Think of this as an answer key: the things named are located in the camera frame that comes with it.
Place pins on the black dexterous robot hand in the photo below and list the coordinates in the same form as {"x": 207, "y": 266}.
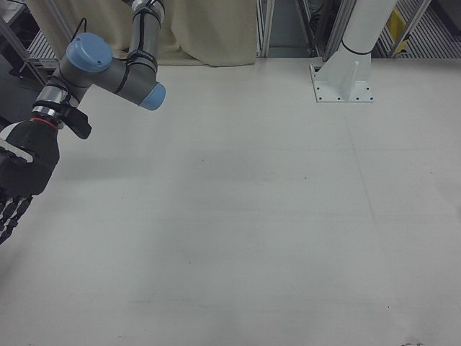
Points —
{"x": 29, "y": 158}

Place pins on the grey UR5e robot arm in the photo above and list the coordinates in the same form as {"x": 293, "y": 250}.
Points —
{"x": 108, "y": 68}

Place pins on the metal shelf rack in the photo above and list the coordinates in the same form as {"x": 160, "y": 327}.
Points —
{"x": 25, "y": 47}

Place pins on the beige curtain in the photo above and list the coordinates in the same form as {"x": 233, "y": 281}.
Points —
{"x": 201, "y": 32}

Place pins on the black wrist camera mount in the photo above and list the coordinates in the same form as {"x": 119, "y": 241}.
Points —
{"x": 76, "y": 120}

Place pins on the aluminium frame structure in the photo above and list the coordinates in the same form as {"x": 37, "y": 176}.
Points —
{"x": 288, "y": 29}

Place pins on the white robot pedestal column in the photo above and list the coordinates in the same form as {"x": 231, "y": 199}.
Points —
{"x": 351, "y": 54}

